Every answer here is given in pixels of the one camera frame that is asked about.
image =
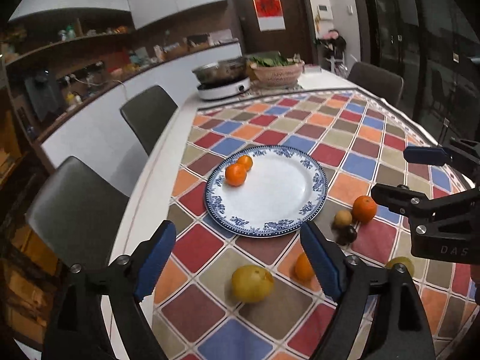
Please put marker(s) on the far grey chair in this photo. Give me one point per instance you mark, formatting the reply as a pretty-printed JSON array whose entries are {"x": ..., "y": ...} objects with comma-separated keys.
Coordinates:
[{"x": 148, "y": 114}]

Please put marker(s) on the large mandarin on plate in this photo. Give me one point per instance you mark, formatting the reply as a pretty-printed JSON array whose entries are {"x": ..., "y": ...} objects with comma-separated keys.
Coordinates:
[{"x": 235, "y": 174}]

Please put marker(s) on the red white door poster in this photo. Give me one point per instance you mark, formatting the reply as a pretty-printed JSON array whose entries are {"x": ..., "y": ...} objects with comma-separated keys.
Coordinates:
[{"x": 269, "y": 15}]

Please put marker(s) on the brown kiwi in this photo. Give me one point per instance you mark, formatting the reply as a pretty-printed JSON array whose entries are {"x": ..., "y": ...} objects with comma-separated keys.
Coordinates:
[{"x": 342, "y": 219}]

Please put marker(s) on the near grey chair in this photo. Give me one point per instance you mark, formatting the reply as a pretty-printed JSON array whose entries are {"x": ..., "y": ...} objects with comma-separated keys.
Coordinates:
[{"x": 77, "y": 214}]

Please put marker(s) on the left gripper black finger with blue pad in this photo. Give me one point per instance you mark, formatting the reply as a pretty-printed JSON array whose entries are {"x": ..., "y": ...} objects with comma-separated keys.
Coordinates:
[
  {"x": 400, "y": 328},
  {"x": 78, "y": 330}
]

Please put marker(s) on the blue white porcelain plate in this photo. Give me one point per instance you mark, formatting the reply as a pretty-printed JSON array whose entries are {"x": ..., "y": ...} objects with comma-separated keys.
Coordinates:
[{"x": 284, "y": 188}]

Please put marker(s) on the white kitchen counter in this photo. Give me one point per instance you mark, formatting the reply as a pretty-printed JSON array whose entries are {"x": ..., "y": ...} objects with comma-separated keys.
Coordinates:
[{"x": 99, "y": 136}]

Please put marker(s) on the small mandarin on plate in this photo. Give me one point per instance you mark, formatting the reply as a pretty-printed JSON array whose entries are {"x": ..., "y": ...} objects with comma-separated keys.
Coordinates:
[{"x": 245, "y": 161}]

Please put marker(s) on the grey chair right side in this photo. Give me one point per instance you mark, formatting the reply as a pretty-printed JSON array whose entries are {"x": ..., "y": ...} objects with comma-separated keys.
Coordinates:
[{"x": 378, "y": 81}]

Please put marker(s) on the dark plum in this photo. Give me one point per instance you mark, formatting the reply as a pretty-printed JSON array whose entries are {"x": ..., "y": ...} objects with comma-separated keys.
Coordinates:
[{"x": 347, "y": 235}]

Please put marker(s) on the small orange mandarin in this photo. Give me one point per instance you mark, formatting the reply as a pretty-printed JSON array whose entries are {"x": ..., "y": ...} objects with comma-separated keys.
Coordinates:
[{"x": 303, "y": 268}]

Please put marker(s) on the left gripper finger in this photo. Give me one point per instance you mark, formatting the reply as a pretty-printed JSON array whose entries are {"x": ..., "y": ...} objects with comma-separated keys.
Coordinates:
[
  {"x": 460, "y": 154},
  {"x": 400, "y": 200}
]

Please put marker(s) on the yellow pear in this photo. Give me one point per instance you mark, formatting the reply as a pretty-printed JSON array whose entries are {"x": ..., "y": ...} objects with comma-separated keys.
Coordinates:
[{"x": 251, "y": 283}]

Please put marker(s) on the grey chair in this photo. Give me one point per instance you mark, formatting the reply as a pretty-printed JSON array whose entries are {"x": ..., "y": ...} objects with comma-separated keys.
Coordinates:
[
  {"x": 148, "y": 114},
  {"x": 378, "y": 81},
  {"x": 77, "y": 214}
]

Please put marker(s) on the green yellow apple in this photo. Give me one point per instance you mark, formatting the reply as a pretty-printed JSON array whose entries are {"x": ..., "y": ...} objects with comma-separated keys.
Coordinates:
[{"x": 401, "y": 260}]

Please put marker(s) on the steel pot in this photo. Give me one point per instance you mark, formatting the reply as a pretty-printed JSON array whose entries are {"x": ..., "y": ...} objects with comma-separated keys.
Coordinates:
[{"x": 221, "y": 71}]

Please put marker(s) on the white induction cooker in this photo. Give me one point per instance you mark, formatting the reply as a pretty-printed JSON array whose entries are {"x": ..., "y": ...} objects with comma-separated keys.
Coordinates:
[{"x": 219, "y": 92}]

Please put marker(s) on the pink basket with greens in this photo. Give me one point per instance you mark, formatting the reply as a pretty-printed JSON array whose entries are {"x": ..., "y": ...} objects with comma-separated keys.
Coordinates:
[{"x": 276, "y": 70}]

